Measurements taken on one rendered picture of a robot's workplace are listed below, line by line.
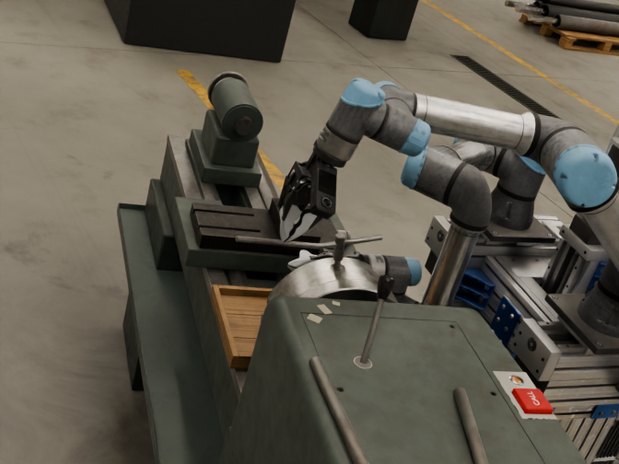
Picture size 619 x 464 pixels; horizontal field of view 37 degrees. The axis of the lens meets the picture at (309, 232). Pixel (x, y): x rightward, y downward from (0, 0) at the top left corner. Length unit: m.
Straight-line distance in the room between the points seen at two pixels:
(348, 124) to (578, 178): 0.48
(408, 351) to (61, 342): 2.07
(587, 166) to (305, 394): 0.73
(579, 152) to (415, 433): 0.67
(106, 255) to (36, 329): 0.64
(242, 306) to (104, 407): 1.08
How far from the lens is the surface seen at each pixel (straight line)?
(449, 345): 1.86
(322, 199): 1.73
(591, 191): 1.92
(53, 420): 3.31
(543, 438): 1.73
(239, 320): 2.38
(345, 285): 1.96
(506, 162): 2.61
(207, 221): 2.60
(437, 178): 2.22
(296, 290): 1.99
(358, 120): 1.75
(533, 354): 2.31
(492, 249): 2.67
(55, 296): 3.87
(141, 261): 3.16
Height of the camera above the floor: 2.24
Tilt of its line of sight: 28 degrees down
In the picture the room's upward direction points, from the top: 16 degrees clockwise
